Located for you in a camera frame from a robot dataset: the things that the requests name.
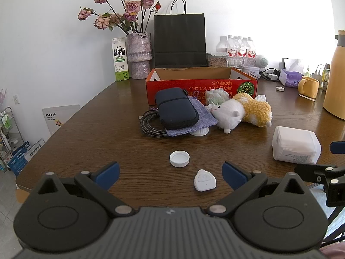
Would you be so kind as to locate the white sign board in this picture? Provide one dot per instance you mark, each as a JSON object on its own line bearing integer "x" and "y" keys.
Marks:
{"x": 64, "y": 113}

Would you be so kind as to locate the pale pampas grass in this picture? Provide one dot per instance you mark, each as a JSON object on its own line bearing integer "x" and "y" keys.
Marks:
{"x": 2, "y": 95}

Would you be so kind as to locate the yellow thermos jug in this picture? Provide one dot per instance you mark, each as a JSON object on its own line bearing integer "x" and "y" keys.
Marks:
{"x": 337, "y": 81}

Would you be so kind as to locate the purple textured vase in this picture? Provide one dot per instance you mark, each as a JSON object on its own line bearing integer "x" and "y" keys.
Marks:
{"x": 138, "y": 51}

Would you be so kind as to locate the white and yellow plush toy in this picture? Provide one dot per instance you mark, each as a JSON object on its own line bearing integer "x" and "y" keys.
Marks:
{"x": 253, "y": 110}

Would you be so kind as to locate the pack of water bottles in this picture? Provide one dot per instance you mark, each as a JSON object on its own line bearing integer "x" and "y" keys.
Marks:
{"x": 237, "y": 50}

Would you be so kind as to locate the brown wooden desktop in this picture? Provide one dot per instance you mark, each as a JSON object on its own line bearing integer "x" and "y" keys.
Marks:
{"x": 107, "y": 140}

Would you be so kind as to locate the purple tissue pack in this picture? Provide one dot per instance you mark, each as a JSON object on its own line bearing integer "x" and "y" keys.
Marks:
{"x": 289, "y": 78}

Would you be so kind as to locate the white round appliance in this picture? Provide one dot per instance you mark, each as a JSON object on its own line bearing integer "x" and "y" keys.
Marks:
{"x": 262, "y": 60}

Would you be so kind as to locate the green and white plastic bag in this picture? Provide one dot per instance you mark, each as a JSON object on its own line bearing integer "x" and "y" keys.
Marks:
{"x": 215, "y": 95}

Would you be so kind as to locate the small white round lid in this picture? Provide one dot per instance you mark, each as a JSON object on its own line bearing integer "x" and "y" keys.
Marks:
{"x": 280, "y": 88}

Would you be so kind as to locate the wrapped wooden stick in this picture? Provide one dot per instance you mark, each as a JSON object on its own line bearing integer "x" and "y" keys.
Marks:
{"x": 307, "y": 97}

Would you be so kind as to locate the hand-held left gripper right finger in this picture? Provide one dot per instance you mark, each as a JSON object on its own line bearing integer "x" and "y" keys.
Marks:
{"x": 234, "y": 176}

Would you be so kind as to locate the clear food container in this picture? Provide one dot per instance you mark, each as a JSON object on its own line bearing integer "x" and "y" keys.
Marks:
{"x": 217, "y": 61}

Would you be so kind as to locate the white printed box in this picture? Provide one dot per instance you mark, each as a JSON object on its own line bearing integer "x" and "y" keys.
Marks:
{"x": 253, "y": 72}

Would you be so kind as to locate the black paper bag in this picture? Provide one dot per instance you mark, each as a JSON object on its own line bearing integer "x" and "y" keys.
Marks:
{"x": 179, "y": 40}

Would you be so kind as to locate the white wall socket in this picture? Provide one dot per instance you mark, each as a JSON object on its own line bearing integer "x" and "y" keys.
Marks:
{"x": 16, "y": 99}

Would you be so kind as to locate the metal storage rack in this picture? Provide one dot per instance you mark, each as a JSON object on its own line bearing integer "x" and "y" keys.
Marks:
{"x": 6, "y": 125}

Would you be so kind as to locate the white power strip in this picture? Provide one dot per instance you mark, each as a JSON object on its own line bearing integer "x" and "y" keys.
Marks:
{"x": 271, "y": 76}

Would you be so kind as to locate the dried pink rose bouquet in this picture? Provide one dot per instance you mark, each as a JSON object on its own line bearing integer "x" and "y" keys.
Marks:
{"x": 132, "y": 6}

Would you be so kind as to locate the dark blue zip pouch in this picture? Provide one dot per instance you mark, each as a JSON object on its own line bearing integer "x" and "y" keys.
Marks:
{"x": 175, "y": 108}

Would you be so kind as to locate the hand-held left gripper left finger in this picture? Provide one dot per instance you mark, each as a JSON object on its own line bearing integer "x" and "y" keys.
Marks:
{"x": 106, "y": 176}

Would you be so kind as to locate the white tissue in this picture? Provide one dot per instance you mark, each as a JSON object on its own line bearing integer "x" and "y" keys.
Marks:
{"x": 261, "y": 98}

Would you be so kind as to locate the white and green milk carton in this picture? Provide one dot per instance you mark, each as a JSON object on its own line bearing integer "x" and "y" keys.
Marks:
{"x": 120, "y": 59}

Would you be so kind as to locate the purple cloth pouch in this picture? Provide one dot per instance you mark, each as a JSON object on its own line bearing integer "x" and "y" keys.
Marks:
{"x": 204, "y": 116}

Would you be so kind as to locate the red cardboard box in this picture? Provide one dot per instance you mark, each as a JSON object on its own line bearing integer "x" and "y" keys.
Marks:
{"x": 188, "y": 86}

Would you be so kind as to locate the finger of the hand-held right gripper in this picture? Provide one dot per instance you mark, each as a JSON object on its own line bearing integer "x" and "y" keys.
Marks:
{"x": 318, "y": 174}
{"x": 338, "y": 147}

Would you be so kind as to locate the yellow mug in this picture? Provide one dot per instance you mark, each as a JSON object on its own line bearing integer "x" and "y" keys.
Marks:
{"x": 310, "y": 86}

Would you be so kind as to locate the small white plastic gadget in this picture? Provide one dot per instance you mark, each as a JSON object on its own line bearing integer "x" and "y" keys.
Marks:
{"x": 203, "y": 180}

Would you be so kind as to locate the blue cardboard box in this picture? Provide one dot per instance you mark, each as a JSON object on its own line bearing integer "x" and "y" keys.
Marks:
{"x": 18, "y": 159}

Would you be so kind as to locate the translucent white plastic jar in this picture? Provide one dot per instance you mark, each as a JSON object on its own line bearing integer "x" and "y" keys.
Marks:
{"x": 293, "y": 145}

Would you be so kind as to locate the white bottle cap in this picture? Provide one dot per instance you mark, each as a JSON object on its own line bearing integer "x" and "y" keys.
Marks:
{"x": 179, "y": 158}

